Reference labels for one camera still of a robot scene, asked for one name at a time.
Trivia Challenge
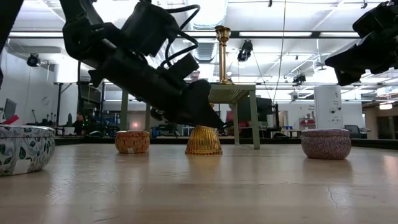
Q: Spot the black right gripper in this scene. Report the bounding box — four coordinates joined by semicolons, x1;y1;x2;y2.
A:
325;29;398;86

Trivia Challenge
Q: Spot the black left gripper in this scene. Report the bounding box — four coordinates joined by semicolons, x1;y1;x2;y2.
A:
88;53;225;129

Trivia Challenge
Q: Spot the amber ribbed glass candle holder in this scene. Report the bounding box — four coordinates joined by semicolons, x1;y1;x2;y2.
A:
184;124;224;156

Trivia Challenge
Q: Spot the orange patterned candle tin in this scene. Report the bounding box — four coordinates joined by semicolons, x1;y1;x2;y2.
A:
114;129;151;154

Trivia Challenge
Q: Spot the medium gold candlestick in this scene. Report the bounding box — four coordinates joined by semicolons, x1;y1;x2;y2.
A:
219;27;234;86

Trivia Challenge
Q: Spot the purple patterned candle tin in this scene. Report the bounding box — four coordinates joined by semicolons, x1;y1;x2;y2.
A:
300;128;353;161

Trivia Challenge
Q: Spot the white round pillar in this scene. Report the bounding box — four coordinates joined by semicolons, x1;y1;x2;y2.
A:
313;85;345;130

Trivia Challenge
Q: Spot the black spotlight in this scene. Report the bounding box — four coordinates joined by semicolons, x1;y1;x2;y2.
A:
236;39;254;63
26;53;41;68
292;73;307;85

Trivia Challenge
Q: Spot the pale green perforated metal shelf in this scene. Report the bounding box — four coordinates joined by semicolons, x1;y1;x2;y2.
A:
120;83;261;151

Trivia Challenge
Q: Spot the person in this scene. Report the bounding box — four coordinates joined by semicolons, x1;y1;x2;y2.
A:
226;104;249;129
72;112;87;135

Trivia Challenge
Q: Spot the grey office chair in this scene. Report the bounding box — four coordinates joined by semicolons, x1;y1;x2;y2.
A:
344;124;371;139

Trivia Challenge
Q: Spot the shelving with red bins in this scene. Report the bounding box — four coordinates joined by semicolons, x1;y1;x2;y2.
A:
298;116;317;130

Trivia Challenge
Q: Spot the black monitor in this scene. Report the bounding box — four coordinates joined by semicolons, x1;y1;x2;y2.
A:
238;96;274;123

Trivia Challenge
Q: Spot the grey monitor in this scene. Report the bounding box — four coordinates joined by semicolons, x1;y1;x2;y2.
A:
2;98;18;122

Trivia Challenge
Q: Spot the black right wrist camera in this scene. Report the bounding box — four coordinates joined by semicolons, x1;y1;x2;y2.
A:
352;1;398;39

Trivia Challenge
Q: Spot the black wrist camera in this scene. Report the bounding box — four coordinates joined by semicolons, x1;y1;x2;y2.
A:
352;1;398;39
120;0;182;58

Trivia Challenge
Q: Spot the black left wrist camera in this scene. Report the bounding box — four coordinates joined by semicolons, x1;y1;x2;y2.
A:
120;0;182;58

